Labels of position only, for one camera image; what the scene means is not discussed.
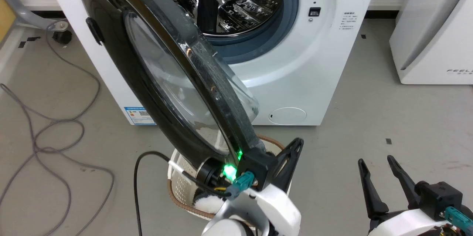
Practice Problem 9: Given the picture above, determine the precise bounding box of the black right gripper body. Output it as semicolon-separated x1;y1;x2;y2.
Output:
414;181;464;222

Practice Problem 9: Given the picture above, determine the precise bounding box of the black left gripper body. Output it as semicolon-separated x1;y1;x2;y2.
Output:
221;148;278;193

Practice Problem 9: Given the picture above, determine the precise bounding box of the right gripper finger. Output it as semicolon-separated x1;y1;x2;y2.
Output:
387;155;422;210
357;158;389;229

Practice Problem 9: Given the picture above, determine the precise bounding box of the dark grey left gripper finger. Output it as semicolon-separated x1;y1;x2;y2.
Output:
273;138;304;193

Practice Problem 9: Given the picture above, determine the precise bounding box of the black round glass washer door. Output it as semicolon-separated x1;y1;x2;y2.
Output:
76;0;267;165

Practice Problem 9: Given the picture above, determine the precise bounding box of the white front-load washing machine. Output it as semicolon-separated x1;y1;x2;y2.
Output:
39;0;383;126

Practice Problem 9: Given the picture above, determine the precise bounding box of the grey-blue rubber door gasket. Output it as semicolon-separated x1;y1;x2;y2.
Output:
201;0;300;65

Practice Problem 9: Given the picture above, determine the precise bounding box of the round white filter cover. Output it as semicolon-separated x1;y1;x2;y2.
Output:
268;107;307;125

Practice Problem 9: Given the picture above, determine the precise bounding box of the white fluffy toy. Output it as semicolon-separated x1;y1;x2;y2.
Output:
193;195;227;215

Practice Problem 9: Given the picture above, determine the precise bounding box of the white plastic laundry basket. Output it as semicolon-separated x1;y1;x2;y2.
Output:
167;134;293;222

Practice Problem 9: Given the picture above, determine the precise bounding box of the blue energy label sticker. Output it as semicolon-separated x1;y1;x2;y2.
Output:
123;106;156;126

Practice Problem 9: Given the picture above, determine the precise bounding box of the white appliance cabinet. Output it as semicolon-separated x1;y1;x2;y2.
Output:
388;0;473;85

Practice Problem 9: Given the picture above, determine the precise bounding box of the stainless steel washer drum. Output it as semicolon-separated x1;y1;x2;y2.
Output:
151;0;286;39

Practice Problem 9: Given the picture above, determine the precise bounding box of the black caster wheel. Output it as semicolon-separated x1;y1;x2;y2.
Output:
52;29;73;45

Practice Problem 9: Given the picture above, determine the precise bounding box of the teal left gripper cable connector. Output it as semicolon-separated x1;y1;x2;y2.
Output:
225;171;255;197

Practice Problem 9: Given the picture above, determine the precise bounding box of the teal gripper cable connector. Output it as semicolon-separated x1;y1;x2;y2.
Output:
443;206;473;233
225;171;255;197

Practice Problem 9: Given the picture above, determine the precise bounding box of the teal right gripper cable connector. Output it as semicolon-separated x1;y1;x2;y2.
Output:
443;206;473;233

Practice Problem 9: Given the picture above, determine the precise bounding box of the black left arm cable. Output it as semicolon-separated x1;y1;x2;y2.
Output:
133;151;233;236

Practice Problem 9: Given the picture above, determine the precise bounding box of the grey floor cable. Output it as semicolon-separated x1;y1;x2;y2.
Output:
0;31;115;236

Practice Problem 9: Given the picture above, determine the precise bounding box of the grey frame leg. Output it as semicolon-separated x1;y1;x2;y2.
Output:
0;0;69;31

